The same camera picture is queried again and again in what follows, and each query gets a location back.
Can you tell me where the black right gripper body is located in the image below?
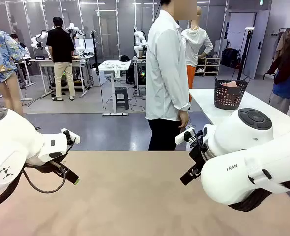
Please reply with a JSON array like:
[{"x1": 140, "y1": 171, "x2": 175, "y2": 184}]
[{"x1": 188, "y1": 142, "x2": 209, "y2": 171}]

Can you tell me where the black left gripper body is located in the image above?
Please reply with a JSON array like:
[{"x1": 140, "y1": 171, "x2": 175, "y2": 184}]
[{"x1": 24, "y1": 159, "x2": 62, "y2": 174}]

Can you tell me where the black perforated laundry basket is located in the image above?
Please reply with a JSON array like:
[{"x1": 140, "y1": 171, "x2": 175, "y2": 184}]
[{"x1": 214, "y1": 76, "x2": 250, "y2": 110}]

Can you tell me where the pink towel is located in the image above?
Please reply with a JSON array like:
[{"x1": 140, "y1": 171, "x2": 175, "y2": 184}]
[{"x1": 221, "y1": 80, "x2": 239, "y2": 88}]

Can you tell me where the person's right forearm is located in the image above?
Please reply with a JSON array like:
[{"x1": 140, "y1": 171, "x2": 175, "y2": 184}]
[{"x1": 159, "y1": 73, "x2": 191, "y2": 112}]

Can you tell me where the person's right hand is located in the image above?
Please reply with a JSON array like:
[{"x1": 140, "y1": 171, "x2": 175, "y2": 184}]
[{"x1": 178, "y1": 110, "x2": 190, "y2": 129}]

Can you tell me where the white table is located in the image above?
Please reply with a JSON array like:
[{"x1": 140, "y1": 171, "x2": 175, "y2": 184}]
[{"x1": 188, "y1": 88, "x2": 290, "y2": 138}]

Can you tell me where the person in white shirt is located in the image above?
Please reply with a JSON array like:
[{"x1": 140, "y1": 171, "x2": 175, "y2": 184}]
[{"x1": 145, "y1": 0, "x2": 198, "y2": 151}]

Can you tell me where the wooden shoe shelf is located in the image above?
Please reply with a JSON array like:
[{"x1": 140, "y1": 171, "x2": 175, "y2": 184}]
[{"x1": 195, "y1": 57, "x2": 221, "y2": 76}]

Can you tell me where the grey step stool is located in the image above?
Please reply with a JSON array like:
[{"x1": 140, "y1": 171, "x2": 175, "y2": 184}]
[{"x1": 114, "y1": 86, "x2": 130, "y2": 110}]

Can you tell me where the black suitcase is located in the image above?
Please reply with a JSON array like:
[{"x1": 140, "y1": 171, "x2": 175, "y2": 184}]
[{"x1": 220, "y1": 48, "x2": 241, "y2": 69}]

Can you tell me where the long white robot desk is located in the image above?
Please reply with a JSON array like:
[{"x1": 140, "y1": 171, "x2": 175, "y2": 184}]
[{"x1": 29, "y1": 57, "x2": 89, "y2": 98}]

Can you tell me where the tall black tripod stand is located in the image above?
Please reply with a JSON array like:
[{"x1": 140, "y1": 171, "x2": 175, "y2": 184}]
[{"x1": 237, "y1": 27, "x2": 255, "y2": 82}]

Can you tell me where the blue hanging garment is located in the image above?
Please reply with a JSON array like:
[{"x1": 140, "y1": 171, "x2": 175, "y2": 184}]
[{"x1": 272, "y1": 72, "x2": 290, "y2": 99}]

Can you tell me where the mannequin in white hoodie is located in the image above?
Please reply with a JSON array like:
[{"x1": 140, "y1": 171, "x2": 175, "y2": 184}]
[{"x1": 181, "y1": 6, "x2": 214, "y2": 104}]

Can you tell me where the small white standing desk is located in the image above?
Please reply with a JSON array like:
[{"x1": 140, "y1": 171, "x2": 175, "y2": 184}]
[{"x1": 95, "y1": 60, "x2": 132, "y2": 116}]

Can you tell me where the mannequin in floral shirt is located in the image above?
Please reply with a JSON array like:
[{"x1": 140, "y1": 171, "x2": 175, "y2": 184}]
[{"x1": 0, "y1": 9, "x2": 28, "y2": 116}]

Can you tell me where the standing person in black shirt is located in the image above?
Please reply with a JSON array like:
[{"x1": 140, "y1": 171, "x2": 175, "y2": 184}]
[{"x1": 46, "y1": 16, "x2": 76, "y2": 102}]

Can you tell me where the grey door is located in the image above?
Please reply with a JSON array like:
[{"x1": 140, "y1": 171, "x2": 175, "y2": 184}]
[{"x1": 243, "y1": 10, "x2": 271, "y2": 79}]

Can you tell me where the thin black tripod stand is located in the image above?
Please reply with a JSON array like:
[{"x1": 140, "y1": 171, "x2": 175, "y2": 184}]
[{"x1": 90, "y1": 30, "x2": 99, "y2": 70}]

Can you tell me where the seated person with dark hair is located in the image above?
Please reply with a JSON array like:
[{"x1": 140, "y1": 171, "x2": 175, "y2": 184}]
[{"x1": 10, "y1": 33, "x2": 33, "y2": 62}]

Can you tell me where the beige hanging coat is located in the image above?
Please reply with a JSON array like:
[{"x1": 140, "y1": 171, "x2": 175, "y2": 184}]
[{"x1": 274, "y1": 30, "x2": 290, "y2": 65}]

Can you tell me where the black clothes rack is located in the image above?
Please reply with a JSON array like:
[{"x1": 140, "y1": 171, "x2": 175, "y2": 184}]
[{"x1": 262, "y1": 23, "x2": 290, "y2": 81}]

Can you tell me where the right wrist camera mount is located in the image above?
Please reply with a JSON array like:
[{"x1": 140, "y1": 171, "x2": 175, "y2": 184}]
[{"x1": 174, "y1": 127, "x2": 196, "y2": 146}]

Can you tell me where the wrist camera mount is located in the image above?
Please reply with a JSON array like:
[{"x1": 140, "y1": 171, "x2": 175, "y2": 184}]
[
  {"x1": 61, "y1": 128, "x2": 81, "y2": 145},
  {"x1": 174, "y1": 127, "x2": 196, "y2": 146}
]

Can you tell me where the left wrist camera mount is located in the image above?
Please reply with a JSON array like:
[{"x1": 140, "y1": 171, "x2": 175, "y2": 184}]
[{"x1": 61, "y1": 128, "x2": 81, "y2": 145}]

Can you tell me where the thick black left arm hose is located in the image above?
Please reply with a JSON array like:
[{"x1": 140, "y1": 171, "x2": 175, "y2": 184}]
[{"x1": 0, "y1": 169, "x2": 23, "y2": 209}]

